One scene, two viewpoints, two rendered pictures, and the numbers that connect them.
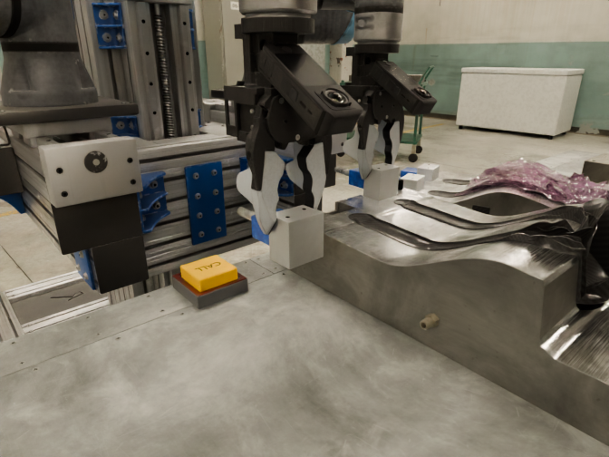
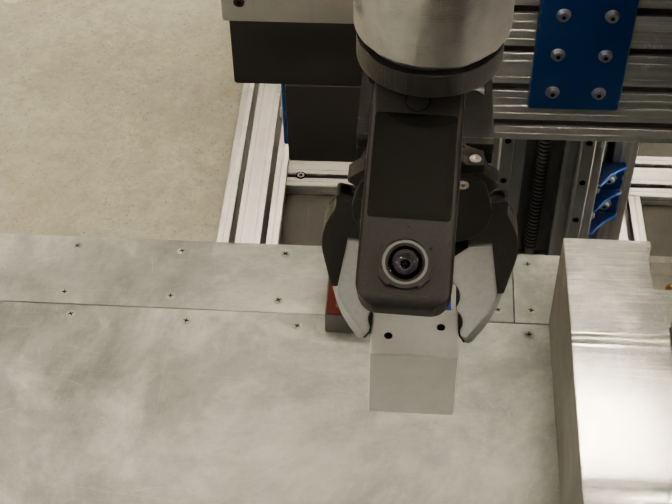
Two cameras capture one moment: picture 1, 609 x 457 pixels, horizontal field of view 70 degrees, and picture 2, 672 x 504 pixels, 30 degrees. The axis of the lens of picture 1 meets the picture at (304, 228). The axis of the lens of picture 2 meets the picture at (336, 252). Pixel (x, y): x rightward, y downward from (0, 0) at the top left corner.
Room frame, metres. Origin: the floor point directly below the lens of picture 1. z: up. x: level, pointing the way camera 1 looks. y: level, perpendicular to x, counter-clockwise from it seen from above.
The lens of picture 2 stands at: (0.09, -0.29, 1.51)
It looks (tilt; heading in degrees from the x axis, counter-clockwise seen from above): 46 degrees down; 45
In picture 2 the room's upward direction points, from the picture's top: 1 degrees counter-clockwise
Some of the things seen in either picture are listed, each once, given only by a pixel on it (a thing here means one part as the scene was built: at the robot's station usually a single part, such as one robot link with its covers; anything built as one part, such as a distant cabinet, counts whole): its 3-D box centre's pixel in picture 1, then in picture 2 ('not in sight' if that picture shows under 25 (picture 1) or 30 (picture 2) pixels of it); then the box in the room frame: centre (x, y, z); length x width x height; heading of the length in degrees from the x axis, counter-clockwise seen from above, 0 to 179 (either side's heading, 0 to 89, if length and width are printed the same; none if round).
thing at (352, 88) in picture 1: (371, 84); not in sight; (0.76, -0.11, 1.07); 0.09 x 0.08 x 0.12; 41
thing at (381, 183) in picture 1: (361, 176); not in sight; (0.77, -0.10, 0.91); 0.13 x 0.05 x 0.05; 41
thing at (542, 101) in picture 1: (516, 100); not in sight; (6.99, -3.26, 0.47); 1.52 x 0.77 x 0.94; 45
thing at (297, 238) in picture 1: (270, 224); (415, 301); (0.48, 0.04, 0.93); 0.13 x 0.05 x 0.05; 41
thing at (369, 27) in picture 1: (376, 30); not in sight; (0.75, -0.11, 1.15); 0.08 x 0.08 x 0.05
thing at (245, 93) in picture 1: (274, 84); (425, 116); (0.47, 0.03, 1.09); 0.09 x 0.08 x 0.12; 41
